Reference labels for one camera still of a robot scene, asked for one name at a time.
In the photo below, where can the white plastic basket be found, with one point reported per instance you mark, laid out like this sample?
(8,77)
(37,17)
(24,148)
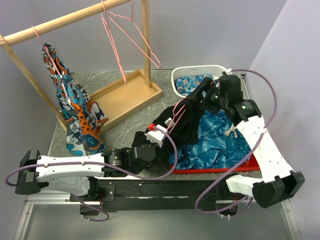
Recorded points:
(214,70)

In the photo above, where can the pink wire hanger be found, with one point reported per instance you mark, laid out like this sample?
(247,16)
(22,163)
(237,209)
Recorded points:
(106,25)
(137,33)
(176,116)

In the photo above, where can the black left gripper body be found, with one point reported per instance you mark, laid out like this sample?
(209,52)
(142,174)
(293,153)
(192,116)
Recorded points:
(158,148)

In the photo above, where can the black shorts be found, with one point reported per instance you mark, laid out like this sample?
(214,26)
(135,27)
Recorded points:
(184,133)

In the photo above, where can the pink hanger holding shorts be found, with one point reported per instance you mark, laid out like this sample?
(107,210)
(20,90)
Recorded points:
(47,51)

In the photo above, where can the red plastic tray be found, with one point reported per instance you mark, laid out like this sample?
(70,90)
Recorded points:
(249,166)

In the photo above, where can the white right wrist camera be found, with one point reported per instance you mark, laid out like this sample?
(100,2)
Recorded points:
(227,72)

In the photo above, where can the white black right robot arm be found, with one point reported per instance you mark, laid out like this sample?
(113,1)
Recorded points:
(279,182)

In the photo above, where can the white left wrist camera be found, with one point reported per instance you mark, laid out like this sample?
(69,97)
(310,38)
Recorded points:
(156,136)

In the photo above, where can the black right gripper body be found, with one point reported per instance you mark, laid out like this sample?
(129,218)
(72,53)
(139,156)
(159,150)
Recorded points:
(218,101)

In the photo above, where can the blue floral shorts in basket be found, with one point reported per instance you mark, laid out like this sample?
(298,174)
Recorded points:
(185,85)

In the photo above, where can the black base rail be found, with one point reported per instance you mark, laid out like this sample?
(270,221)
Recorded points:
(113,195)

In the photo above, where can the blue leaf-print shorts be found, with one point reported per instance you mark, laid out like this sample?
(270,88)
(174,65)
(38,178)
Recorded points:
(220,145)

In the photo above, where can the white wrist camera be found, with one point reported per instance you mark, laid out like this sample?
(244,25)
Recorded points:
(156,136)
(227,72)

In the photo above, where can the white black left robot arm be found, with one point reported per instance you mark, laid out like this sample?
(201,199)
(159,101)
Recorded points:
(79,175)

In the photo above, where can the wooden clothes rack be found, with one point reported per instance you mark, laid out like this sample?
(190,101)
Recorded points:
(119,99)

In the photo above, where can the aluminium frame rail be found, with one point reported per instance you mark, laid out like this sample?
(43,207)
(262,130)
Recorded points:
(51,215)

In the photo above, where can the orange blue patterned shorts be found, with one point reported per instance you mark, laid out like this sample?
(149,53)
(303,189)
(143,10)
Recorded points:
(83,116)

